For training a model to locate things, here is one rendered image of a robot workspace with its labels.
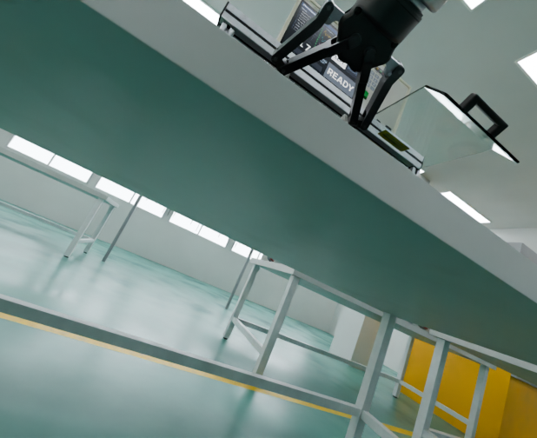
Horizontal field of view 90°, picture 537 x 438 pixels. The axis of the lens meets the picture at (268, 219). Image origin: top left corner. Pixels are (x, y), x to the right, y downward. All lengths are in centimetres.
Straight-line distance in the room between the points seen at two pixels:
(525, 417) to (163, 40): 429
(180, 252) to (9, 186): 357
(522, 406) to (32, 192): 830
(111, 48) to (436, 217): 35
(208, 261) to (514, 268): 673
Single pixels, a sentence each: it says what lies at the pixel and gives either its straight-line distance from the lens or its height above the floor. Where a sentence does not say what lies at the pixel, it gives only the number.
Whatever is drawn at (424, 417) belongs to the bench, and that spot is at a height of 25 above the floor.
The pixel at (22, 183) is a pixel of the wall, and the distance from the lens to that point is 742.
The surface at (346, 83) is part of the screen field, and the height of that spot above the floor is 117.
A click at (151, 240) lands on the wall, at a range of 687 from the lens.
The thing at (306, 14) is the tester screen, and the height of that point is 127.
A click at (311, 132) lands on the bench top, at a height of 72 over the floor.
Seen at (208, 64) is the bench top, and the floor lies 71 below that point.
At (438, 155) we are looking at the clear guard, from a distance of 85.
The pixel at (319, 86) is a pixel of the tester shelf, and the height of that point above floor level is 108.
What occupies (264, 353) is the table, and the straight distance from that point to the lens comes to 186.
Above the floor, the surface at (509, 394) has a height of 55.
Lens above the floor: 58
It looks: 13 degrees up
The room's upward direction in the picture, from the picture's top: 24 degrees clockwise
